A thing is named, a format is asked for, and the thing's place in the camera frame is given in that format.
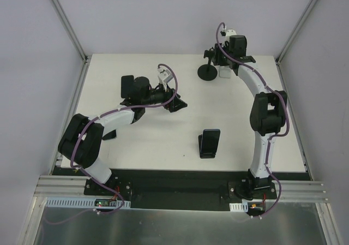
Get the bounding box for black phone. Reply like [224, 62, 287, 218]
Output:
[121, 75, 134, 99]
[102, 130, 117, 141]

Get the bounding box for left white cable duct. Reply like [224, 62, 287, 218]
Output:
[46, 197, 131, 210]

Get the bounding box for black round-base clamp stand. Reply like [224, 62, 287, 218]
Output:
[197, 47, 218, 81]

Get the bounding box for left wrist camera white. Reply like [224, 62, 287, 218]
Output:
[158, 67, 173, 86]

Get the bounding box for right white cable duct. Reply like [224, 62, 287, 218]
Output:
[229, 202, 248, 213]

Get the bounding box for black folding phone stand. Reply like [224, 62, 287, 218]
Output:
[198, 134, 219, 159]

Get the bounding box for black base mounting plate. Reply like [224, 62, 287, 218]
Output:
[83, 169, 278, 210]

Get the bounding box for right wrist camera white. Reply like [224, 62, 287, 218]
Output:
[220, 29, 237, 39]

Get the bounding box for left aluminium frame post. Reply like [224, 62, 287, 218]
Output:
[50, 0, 89, 63]

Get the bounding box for silver metal phone stand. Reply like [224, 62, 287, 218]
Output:
[219, 66, 232, 79]

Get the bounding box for aluminium frame post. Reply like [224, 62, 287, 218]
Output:
[50, 0, 89, 63]
[275, 0, 319, 65]

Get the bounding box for right aluminium frame post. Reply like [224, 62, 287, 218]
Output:
[275, 0, 319, 65]

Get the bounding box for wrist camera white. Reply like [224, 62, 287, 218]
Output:
[158, 67, 173, 86]
[220, 29, 237, 39]

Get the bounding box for aluminium front rail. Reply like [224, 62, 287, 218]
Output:
[34, 175, 329, 203]

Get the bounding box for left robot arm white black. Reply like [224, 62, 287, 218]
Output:
[58, 75, 188, 195]

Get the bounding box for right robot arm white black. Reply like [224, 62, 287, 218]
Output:
[214, 35, 290, 200]

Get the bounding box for blue phone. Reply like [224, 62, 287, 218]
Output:
[200, 129, 220, 156]

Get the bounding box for white cable duct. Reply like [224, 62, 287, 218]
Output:
[229, 202, 248, 213]
[46, 197, 131, 210]

